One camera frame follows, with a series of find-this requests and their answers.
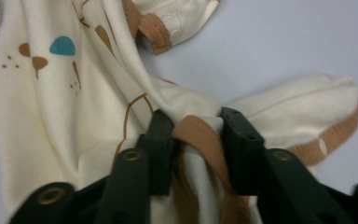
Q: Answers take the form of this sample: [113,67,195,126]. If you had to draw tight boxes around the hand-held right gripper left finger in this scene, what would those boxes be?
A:
[135,108,176,197]

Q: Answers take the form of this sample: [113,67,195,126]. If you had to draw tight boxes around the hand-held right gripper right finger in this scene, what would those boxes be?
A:
[219,106,267,197]

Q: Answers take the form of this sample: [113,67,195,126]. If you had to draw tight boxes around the cream baby bodysuit brown trim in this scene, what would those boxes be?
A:
[0,0,358,224]

